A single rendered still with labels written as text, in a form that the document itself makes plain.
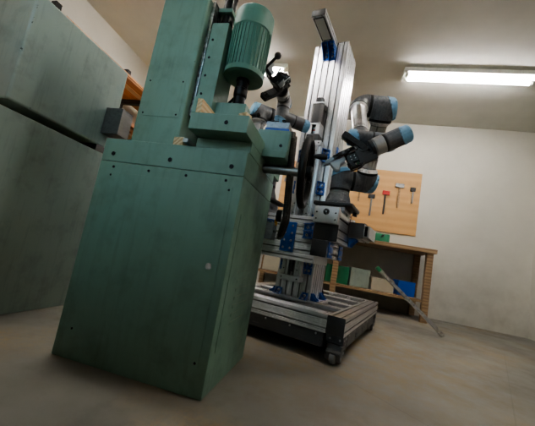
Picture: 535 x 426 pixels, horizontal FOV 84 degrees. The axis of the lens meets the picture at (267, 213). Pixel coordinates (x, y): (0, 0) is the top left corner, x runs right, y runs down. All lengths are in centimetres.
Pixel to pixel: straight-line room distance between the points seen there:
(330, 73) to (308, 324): 168
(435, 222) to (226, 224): 399
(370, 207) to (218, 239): 370
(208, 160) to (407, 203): 386
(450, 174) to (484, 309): 183
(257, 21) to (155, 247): 101
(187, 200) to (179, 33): 79
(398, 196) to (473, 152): 119
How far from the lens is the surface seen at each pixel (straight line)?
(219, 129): 103
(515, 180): 522
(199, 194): 104
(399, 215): 460
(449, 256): 474
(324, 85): 235
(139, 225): 114
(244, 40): 144
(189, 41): 150
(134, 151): 123
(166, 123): 134
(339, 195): 176
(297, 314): 164
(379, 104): 173
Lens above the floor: 48
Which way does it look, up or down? 7 degrees up
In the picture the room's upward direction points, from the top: 10 degrees clockwise
